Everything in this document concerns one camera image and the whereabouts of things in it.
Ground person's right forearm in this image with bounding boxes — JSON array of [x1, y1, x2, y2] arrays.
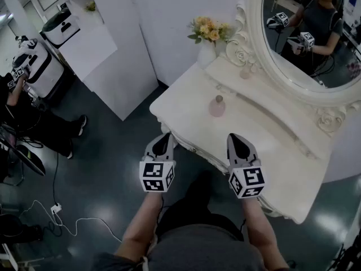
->
[[241, 198, 289, 271]]

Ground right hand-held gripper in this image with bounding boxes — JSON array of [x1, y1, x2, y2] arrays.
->
[[227, 133, 267, 200]]

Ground white machine with black trim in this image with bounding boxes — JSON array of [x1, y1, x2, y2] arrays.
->
[[12, 38, 65, 99]]

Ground white machine with black lid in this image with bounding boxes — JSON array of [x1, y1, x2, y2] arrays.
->
[[39, 7, 81, 50]]

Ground white floor cable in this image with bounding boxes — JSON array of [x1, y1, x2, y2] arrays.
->
[[17, 199, 124, 244]]

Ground black floor cable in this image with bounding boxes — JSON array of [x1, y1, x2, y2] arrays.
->
[[52, 150, 60, 206]]

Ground white dressing table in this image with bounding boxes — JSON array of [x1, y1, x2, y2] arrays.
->
[[148, 55, 361, 225]]

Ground white vase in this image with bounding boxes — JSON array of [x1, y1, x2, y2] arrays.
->
[[196, 40, 218, 69]]

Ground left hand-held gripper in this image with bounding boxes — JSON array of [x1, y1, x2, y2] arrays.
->
[[139, 133, 177, 194]]

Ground person's black trousers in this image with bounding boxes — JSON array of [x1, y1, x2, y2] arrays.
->
[[156, 170, 245, 243]]

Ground white partition counter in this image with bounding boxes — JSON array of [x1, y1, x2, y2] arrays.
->
[[58, 0, 159, 122]]

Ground black chair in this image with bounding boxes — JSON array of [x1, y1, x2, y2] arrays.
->
[[0, 123, 47, 187]]

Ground person's grey shirt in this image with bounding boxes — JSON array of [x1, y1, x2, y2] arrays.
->
[[92, 224, 296, 271]]

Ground oval white framed mirror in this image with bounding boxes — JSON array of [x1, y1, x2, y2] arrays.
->
[[224, 0, 361, 137]]

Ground person's left forearm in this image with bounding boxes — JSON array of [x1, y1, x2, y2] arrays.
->
[[114, 192, 165, 265]]

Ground yellow flower bouquet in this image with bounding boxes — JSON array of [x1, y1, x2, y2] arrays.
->
[[187, 16, 235, 48]]

